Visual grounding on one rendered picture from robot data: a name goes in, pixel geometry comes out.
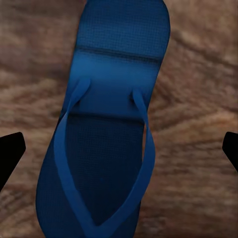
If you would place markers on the sandal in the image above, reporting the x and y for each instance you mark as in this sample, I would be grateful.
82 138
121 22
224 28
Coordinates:
93 176

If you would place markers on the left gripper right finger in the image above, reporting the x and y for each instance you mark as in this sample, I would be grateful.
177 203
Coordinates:
230 148

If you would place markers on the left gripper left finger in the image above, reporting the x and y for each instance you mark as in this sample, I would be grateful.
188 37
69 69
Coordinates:
12 147

